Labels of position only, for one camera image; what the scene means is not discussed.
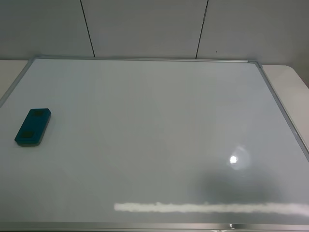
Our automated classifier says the teal whiteboard eraser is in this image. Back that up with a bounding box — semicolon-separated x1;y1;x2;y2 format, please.
14;108;52;147

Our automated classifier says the white aluminium-framed whiteboard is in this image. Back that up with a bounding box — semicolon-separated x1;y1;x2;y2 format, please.
0;56;309;232

